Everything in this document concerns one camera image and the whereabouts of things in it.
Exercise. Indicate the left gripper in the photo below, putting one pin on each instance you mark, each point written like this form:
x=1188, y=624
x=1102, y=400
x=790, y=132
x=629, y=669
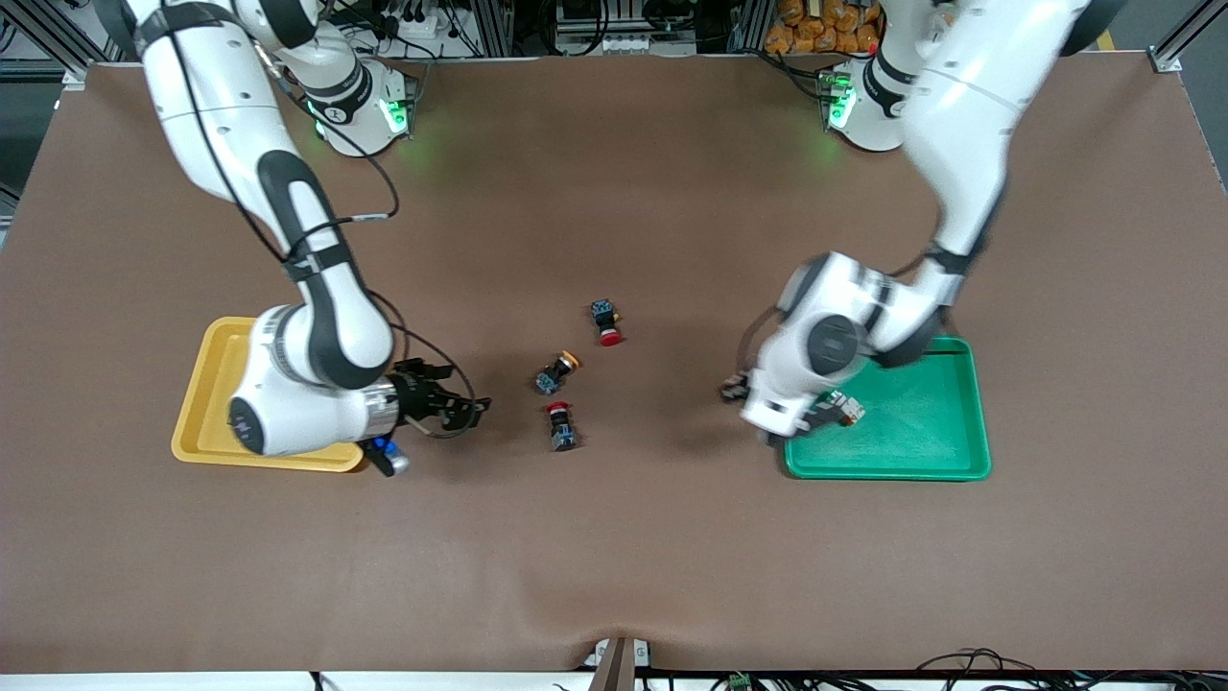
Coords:
x=825, y=416

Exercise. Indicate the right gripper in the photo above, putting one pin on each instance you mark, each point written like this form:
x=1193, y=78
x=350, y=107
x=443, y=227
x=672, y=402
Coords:
x=414, y=395

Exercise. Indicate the yellow push button switch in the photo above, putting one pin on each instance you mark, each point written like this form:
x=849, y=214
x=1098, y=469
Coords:
x=467, y=413
x=549, y=382

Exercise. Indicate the green push button white body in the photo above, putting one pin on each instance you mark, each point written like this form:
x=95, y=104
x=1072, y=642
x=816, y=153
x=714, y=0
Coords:
x=849, y=408

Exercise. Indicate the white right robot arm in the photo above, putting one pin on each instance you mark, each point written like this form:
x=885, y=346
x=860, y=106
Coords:
x=206, y=115

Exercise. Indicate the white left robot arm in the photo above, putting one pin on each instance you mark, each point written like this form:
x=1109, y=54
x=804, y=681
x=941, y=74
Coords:
x=969, y=125

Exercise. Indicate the green plastic tray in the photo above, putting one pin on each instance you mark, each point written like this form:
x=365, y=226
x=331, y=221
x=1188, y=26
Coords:
x=921, y=432

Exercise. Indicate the yellow plastic tray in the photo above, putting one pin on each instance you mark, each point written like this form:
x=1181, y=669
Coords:
x=201, y=403

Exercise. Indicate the brown table mat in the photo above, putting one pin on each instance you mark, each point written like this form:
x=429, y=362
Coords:
x=614, y=557

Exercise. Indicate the green terminal connector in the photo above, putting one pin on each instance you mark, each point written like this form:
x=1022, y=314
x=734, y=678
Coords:
x=739, y=683

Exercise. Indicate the pile of orange objects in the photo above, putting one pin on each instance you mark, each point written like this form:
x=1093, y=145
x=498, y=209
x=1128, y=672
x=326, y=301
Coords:
x=815, y=29

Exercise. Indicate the white power strip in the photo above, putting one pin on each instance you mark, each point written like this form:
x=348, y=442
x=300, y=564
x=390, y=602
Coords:
x=413, y=24

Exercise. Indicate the dark equipment rack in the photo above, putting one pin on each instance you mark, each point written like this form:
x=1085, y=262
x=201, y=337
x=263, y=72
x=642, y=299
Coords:
x=595, y=19

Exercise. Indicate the red push button switch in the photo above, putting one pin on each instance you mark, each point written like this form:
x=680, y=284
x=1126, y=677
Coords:
x=604, y=315
x=564, y=437

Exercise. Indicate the white post bracket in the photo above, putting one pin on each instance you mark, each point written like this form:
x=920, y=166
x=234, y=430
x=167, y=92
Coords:
x=641, y=655

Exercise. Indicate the aluminium frame profile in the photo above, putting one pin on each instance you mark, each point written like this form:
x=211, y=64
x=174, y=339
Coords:
x=1185, y=38
x=48, y=38

